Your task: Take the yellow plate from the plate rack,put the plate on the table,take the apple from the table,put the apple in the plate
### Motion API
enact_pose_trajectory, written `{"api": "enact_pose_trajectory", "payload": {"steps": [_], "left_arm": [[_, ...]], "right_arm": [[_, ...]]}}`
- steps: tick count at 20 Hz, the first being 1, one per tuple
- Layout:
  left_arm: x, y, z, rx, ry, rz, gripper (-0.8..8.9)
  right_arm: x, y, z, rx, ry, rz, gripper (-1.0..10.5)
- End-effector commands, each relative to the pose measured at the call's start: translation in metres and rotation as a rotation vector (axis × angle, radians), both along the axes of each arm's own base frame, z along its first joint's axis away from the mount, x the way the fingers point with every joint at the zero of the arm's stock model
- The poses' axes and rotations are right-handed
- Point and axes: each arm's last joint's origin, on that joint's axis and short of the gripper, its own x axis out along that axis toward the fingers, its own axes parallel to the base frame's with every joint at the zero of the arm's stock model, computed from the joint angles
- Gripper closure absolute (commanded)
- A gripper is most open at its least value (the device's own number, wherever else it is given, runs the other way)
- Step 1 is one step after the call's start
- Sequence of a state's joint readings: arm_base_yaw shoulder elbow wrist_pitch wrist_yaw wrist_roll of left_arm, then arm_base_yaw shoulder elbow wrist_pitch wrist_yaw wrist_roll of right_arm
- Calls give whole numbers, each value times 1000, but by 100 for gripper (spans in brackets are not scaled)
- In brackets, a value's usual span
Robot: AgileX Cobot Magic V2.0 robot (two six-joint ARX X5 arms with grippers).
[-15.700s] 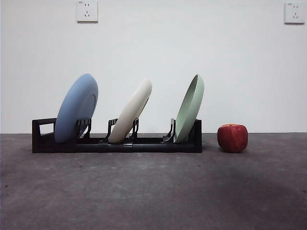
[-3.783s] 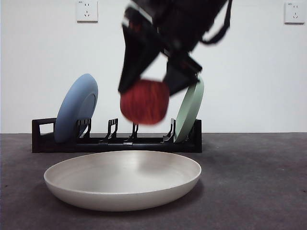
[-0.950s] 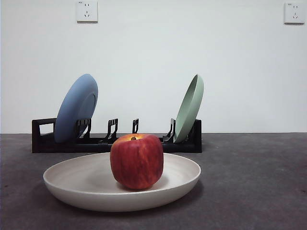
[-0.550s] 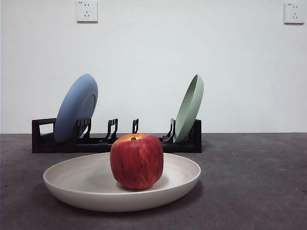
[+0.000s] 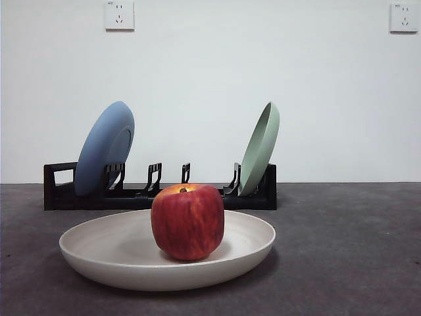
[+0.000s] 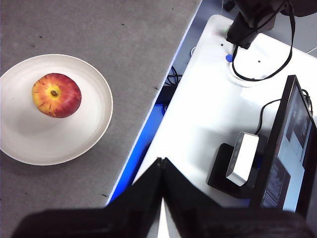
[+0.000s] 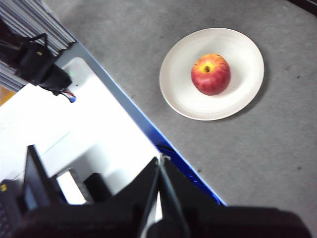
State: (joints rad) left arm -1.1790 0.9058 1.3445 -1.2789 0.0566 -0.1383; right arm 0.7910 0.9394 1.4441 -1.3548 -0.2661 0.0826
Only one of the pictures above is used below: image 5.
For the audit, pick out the white wall socket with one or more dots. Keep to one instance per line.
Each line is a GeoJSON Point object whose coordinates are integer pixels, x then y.
{"type": "Point", "coordinates": [404, 18]}
{"type": "Point", "coordinates": [120, 16]}

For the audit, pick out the red apple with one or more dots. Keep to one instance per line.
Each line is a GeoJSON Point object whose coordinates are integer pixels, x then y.
{"type": "Point", "coordinates": [187, 224]}

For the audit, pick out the pale yellow round plate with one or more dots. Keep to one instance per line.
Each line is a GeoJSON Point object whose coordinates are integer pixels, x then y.
{"type": "Point", "coordinates": [115, 256]}

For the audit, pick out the green round plate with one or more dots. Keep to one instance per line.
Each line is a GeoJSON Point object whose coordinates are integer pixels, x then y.
{"type": "Point", "coordinates": [261, 151]}

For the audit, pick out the blue round plate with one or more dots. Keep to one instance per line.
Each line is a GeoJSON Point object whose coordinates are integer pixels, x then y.
{"type": "Point", "coordinates": [98, 148]}

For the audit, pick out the black plastic plate rack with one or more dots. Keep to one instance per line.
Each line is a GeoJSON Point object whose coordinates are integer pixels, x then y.
{"type": "Point", "coordinates": [49, 197]}

